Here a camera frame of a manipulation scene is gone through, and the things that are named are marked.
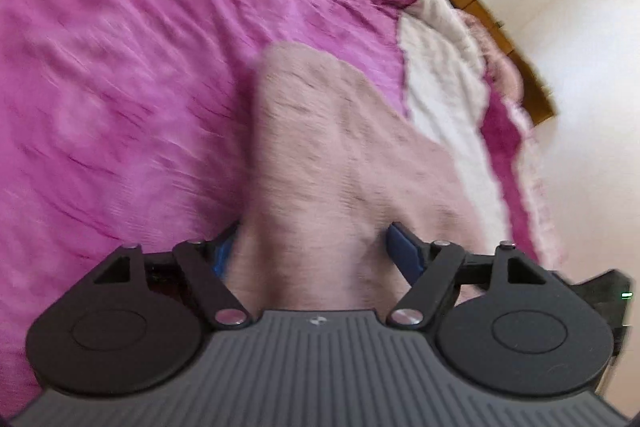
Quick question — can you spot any purple white patchwork quilt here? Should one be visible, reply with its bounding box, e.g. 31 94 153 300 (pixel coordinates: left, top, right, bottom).
0 0 568 408

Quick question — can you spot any pink knit sweater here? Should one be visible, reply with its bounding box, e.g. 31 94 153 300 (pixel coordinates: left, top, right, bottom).
222 43 501 314

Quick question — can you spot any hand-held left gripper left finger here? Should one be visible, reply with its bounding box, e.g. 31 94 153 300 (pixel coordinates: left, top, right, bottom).
92 221 251 328

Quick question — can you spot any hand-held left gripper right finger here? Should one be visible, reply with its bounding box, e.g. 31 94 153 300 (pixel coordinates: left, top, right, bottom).
385 222 566 329

